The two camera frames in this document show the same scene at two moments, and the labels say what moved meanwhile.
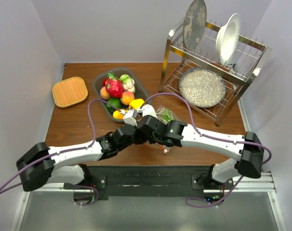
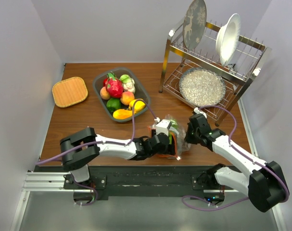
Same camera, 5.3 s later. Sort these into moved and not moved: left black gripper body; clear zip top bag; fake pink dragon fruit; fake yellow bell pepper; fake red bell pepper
Moved: clear zip top bag; left black gripper body
Not moved: fake pink dragon fruit; fake red bell pepper; fake yellow bell pepper
